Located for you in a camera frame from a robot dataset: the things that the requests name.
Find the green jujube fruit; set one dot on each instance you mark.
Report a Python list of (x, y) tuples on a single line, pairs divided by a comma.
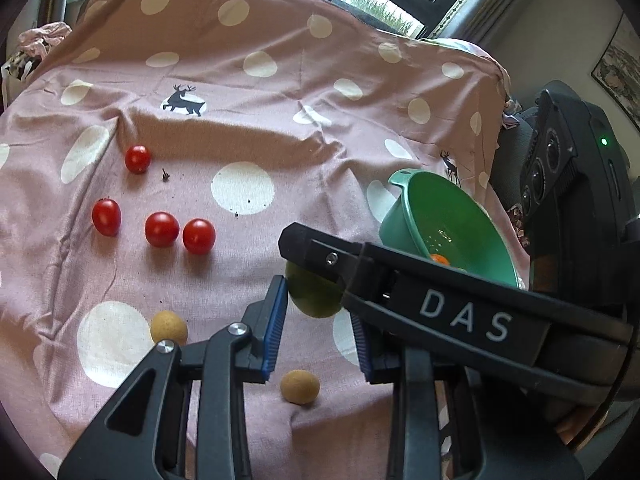
[(314, 296)]

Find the large orange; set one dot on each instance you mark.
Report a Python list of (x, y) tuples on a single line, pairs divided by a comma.
[(440, 259)]

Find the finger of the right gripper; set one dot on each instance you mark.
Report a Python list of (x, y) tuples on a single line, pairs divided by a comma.
[(397, 300)]

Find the far cherry tomato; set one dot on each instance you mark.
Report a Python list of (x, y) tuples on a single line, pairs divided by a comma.
[(138, 159)]

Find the tan longan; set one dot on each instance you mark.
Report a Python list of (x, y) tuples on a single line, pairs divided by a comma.
[(300, 387), (168, 325)]

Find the green plastic basin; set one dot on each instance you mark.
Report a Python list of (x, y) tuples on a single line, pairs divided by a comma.
[(433, 217)]

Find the pink polka dot cloth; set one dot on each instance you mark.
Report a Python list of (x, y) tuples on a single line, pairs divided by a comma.
[(264, 113)]

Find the middle cherry tomato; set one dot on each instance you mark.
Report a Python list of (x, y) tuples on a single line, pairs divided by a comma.
[(161, 229)]

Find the left cherry tomato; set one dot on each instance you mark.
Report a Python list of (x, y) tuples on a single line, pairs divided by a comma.
[(106, 217)]

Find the right cherry tomato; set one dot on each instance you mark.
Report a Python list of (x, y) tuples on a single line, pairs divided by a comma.
[(199, 236)]

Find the tan longan left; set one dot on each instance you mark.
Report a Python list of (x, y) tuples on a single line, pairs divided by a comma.
[(168, 325)]

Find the pink clothes pile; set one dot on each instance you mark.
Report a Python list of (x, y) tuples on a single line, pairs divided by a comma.
[(32, 48)]

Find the framed wall picture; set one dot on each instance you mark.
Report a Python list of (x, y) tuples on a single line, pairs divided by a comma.
[(618, 70)]

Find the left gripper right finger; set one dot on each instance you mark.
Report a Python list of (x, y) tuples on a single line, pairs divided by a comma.
[(433, 433)]

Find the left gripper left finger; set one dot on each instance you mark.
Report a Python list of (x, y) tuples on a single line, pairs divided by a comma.
[(140, 433)]

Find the cherry tomato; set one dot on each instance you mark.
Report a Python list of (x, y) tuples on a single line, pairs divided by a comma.
[(106, 217), (199, 236), (138, 159), (161, 229)]

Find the tan longan right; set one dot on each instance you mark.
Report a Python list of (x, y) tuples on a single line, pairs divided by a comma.
[(300, 387)]

